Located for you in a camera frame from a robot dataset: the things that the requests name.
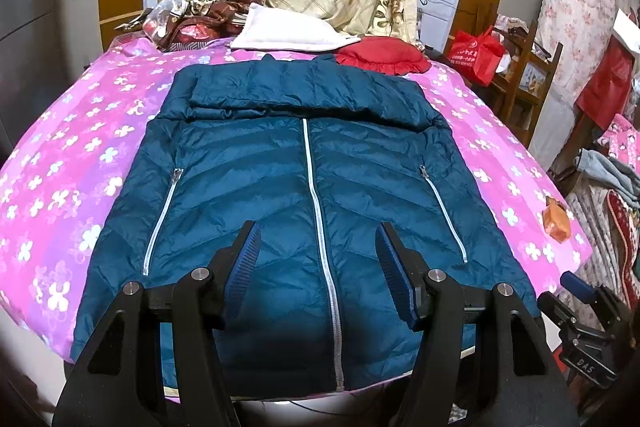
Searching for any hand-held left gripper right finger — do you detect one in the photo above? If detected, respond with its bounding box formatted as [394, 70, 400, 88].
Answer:
[375, 222, 581, 427]

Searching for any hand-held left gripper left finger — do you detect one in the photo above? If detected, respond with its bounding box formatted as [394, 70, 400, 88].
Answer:
[52, 220, 263, 427]

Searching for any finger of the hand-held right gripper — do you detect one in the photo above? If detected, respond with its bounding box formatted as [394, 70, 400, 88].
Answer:
[559, 272, 597, 303]

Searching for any teal puffer jacket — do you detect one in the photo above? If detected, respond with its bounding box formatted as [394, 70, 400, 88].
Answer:
[70, 53, 541, 394]

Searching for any pile of mixed clothes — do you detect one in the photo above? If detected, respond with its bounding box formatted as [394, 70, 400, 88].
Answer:
[552, 114, 640, 338]

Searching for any orange packet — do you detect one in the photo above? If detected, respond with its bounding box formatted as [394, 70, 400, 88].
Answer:
[543, 196, 572, 243]

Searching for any pink floral bed sheet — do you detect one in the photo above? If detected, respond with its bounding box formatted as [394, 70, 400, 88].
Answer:
[0, 34, 594, 405]

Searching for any red hanging garment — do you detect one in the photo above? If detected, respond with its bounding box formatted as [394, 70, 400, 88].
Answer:
[575, 34, 635, 130]

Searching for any red ruffled cushion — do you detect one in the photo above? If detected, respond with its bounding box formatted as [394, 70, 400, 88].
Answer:
[334, 36, 433, 75]

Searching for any wooden shelf rack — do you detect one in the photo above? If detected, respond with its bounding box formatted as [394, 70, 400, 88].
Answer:
[484, 19, 564, 142]

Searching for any red shopping bag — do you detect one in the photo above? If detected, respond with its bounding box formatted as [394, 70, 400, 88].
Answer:
[445, 26, 507, 88]

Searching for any white pillow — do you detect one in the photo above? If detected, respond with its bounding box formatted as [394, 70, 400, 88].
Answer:
[230, 3, 362, 54]

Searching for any brown patterned bedding pile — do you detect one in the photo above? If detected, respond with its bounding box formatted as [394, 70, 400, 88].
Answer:
[119, 0, 253, 54]

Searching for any pink floral hanging blanket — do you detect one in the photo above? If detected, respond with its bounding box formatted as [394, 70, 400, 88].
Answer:
[530, 0, 618, 158]

